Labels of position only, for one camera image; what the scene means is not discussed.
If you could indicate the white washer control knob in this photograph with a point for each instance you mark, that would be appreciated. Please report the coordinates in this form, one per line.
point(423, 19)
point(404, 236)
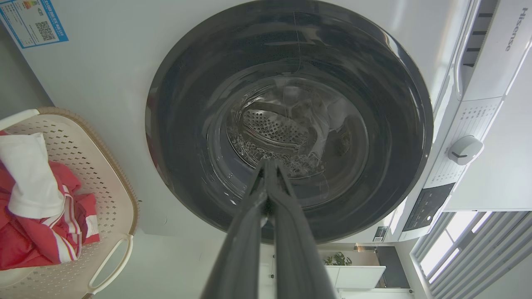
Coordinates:
point(465, 149)

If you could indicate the red garment with white stripes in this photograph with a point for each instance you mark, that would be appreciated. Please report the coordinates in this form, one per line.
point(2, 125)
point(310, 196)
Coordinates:
point(25, 241)

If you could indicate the white detergent drawer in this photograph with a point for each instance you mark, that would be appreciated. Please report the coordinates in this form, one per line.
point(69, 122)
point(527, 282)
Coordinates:
point(494, 54)

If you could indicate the white front-load washing machine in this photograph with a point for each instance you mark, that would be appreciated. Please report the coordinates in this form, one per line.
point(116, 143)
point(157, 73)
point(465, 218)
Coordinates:
point(104, 83)

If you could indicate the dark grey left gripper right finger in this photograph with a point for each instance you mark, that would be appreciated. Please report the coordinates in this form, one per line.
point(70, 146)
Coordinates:
point(297, 249)

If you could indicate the blue energy label sticker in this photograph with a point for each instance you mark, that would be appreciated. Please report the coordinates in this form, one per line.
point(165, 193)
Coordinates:
point(29, 20)

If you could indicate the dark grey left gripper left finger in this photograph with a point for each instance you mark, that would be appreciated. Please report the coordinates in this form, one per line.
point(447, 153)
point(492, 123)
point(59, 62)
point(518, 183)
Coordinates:
point(239, 249)

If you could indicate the cream perforated laundry basket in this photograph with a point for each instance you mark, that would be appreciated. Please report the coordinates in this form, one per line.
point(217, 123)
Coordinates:
point(104, 174)

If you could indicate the black washer display panel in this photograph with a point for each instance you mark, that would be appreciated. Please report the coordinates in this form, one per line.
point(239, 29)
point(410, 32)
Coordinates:
point(428, 207)

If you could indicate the black round washer door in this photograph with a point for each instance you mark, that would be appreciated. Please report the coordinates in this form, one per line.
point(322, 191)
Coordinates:
point(187, 104)

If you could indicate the grey window blinds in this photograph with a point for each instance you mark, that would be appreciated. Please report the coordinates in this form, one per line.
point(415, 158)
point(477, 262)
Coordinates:
point(478, 257)

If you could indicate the white cabinet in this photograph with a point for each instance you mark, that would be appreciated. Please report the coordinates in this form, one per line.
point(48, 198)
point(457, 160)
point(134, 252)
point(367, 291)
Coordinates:
point(357, 277)

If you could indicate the small printed washer sticker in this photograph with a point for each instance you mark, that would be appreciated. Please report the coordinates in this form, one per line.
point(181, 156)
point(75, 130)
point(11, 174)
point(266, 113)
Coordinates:
point(380, 234)

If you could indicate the white cloth garment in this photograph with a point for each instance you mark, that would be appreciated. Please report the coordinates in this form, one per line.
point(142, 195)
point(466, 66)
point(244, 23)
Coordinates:
point(33, 182)

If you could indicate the dark cabinet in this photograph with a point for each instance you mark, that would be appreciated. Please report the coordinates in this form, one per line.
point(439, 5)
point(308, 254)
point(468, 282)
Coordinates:
point(392, 268)

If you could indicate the green potted plant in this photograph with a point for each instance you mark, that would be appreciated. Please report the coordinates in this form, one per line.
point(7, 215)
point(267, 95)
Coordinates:
point(338, 260)

